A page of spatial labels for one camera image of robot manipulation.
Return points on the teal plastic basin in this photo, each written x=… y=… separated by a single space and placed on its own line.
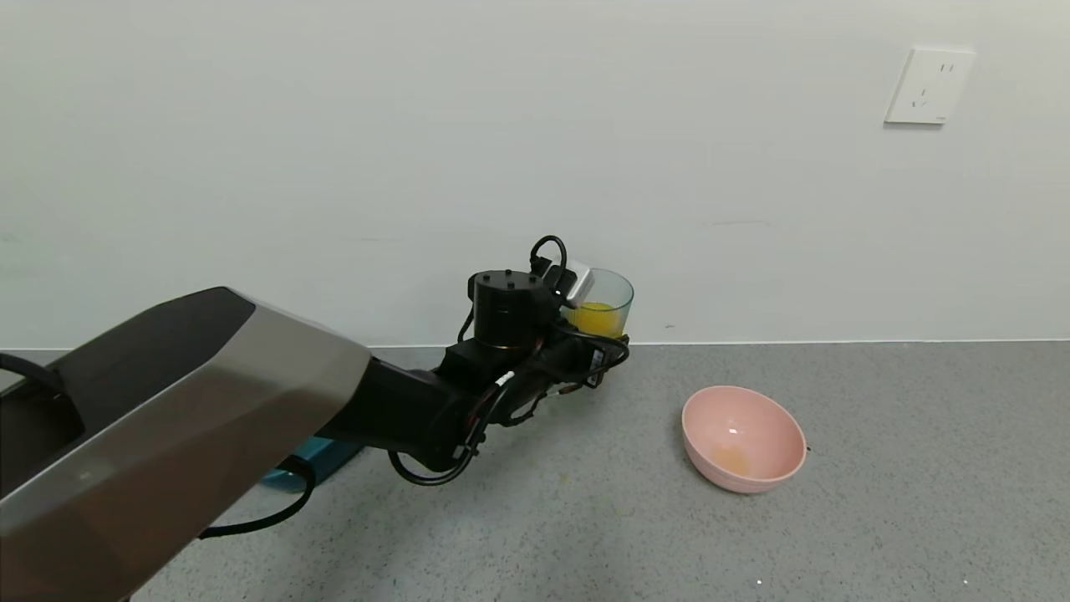
x=322 y=456

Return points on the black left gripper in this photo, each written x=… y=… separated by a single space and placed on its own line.
x=597 y=359

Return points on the pink bowl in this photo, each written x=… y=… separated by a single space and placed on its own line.
x=740 y=443

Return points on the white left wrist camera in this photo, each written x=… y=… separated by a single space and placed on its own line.
x=579 y=283

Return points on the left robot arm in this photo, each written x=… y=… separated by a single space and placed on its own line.
x=184 y=426

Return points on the ribbed clear blue-tinted cup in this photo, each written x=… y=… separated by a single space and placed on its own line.
x=606 y=313

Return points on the white wall socket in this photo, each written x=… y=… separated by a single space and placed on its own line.
x=928 y=86

